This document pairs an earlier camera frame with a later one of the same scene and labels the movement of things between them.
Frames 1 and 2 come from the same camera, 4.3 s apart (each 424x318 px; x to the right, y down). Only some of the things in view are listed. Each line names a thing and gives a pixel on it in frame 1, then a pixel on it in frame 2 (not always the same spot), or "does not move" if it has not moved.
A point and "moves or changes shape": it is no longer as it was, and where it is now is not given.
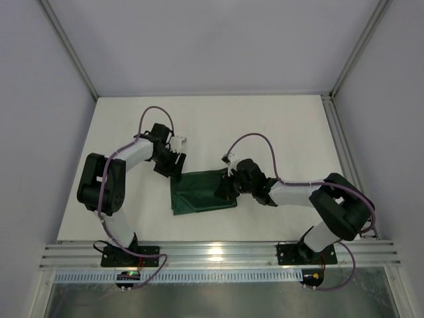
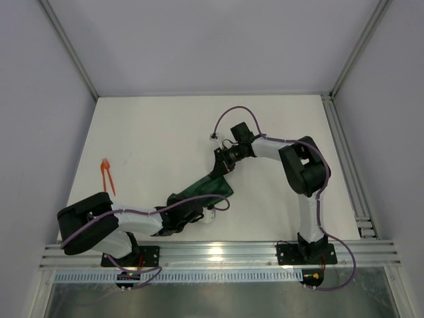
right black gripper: x=230 y=186 -> x=220 y=162
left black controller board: x=128 y=275 does not move
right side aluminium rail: x=342 y=144 does not move
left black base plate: x=116 y=256 does not move
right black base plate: x=301 y=254 does not move
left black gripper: x=169 y=164 -> x=187 y=208
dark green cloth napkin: x=194 y=191 moves or changes shape
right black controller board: x=313 y=277 does not move
